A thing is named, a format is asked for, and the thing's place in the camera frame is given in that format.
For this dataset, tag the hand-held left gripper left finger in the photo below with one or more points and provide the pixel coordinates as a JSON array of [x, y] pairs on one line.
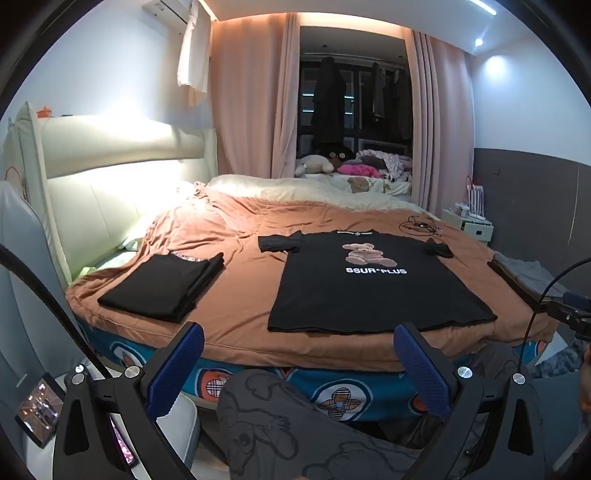
[[178, 364]]

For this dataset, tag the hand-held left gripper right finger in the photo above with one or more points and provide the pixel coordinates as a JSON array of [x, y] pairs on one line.
[[422, 369]]

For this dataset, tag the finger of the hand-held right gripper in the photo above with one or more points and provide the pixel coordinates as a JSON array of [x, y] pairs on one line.
[[561, 307]]

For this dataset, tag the black clothes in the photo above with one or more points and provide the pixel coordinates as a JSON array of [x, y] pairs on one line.
[[161, 286]]

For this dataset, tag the black bear print T-shirt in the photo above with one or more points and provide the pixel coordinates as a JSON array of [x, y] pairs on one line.
[[323, 295]]

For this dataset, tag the pile of patterned clothes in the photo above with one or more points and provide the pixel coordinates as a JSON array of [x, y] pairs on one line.
[[392, 164]]

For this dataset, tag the grey garment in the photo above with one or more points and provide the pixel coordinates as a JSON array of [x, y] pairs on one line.
[[526, 272]]

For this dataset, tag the phone with lit screen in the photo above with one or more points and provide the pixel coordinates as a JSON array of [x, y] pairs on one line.
[[122, 438]]

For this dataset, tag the brown blanket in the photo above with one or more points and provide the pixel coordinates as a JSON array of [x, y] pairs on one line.
[[240, 286]]

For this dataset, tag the white bedside table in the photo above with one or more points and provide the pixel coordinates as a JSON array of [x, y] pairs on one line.
[[471, 226]]

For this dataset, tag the person's grey printed pants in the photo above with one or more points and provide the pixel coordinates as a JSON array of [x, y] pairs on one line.
[[286, 424]]

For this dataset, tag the small screen device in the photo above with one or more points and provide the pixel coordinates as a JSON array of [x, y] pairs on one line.
[[39, 410]]

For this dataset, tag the cream padded headboard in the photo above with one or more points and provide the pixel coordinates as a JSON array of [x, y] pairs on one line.
[[115, 189]]

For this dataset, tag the brown teddy bear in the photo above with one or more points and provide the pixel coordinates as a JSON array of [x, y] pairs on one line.
[[359, 184]]

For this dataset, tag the pink cloth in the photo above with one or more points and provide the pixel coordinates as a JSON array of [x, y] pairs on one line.
[[362, 170]]

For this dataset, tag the pink curtain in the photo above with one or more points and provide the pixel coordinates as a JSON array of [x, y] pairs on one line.
[[436, 120], [249, 101]]

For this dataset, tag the dark plush toy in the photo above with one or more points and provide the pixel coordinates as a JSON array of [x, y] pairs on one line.
[[341, 157]]

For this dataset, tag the pale plush toy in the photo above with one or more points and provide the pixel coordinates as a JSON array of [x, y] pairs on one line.
[[311, 165]]

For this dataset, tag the dark hanging garment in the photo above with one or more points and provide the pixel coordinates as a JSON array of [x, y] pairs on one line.
[[378, 92], [402, 106]]

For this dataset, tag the dark hanging coat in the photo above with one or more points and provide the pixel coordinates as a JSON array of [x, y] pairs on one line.
[[328, 101]]

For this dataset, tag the dark window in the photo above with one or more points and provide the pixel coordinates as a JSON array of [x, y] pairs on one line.
[[360, 92]]

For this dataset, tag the orange ornament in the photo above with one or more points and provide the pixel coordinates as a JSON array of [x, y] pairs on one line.
[[44, 110]]

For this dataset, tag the ceiling light strip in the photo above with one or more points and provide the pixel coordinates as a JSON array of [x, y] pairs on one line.
[[484, 6]]

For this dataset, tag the white hanging shirt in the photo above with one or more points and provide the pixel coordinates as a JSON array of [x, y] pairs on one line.
[[194, 50]]

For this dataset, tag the white air conditioner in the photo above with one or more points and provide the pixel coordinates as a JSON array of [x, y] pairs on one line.
[[166, 9]]

